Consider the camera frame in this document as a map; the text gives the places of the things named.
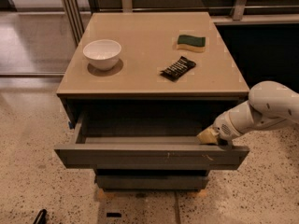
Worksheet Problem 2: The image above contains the grey top drawer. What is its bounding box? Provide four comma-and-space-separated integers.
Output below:
54, 114, 249, 170

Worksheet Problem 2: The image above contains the grey drawer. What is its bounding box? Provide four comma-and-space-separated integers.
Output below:
54, 114, 249, 170
96, 175, 208, 190

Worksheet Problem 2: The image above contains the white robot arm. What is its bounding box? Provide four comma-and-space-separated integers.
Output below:
197, 81, 299, 145

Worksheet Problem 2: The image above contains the grey drawer cabinet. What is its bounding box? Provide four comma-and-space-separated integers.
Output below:
57, 12, 249, 180

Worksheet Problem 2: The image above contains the grey bottom drawer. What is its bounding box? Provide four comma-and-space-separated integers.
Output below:
96, 175, 208, 190

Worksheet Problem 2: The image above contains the black snack bar wrapper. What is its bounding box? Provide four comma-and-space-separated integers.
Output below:
161, 56, 196, 81

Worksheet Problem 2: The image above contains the green yellow sponge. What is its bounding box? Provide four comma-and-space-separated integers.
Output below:
177, 35, 206, 53

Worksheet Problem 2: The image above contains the metal railing shelf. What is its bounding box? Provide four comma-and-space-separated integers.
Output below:
89, 0, 299, 25

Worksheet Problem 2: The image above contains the white ceramic bowl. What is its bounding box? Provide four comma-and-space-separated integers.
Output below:
83, 39, 121, 71

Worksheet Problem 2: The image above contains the black object on floor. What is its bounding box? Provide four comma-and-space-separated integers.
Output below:
33, 209, 47, 224

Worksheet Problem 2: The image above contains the metal frame post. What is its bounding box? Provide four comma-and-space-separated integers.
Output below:
62, 0, 84, 46

